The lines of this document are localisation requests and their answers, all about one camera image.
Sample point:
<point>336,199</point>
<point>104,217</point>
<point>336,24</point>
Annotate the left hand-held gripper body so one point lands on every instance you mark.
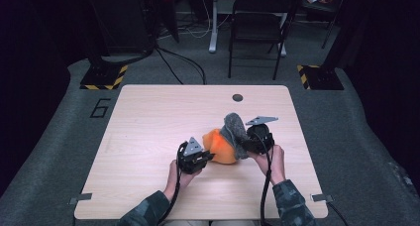
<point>191,161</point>

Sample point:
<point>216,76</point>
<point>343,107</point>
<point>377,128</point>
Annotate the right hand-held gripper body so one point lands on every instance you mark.
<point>261,140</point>

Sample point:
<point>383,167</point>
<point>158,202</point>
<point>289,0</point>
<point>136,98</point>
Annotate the orange plush toy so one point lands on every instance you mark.
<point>219,148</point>

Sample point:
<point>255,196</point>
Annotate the grey fluffy cloth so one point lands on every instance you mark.
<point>234,130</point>

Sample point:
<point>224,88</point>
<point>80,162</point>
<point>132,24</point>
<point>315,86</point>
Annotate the person's left hand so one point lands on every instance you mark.
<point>172,183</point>

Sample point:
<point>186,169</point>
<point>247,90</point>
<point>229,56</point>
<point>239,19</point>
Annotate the person's right hand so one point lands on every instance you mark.
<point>277,165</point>

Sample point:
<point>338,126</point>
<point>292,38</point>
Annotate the black table grommet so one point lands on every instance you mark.
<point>237,97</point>

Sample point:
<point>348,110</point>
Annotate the grey tape strip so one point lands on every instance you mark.
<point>322,198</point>
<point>81,198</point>

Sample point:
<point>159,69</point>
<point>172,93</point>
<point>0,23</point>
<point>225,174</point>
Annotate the black striped stand base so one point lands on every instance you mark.
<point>104,77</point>
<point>322,78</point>

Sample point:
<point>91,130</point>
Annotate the white desk leg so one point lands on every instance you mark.
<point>282,49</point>
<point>214,24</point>

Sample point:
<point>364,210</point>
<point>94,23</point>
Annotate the black folding chair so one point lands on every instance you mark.
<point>261,24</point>

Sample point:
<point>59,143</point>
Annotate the black cabinet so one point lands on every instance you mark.
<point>122,21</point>

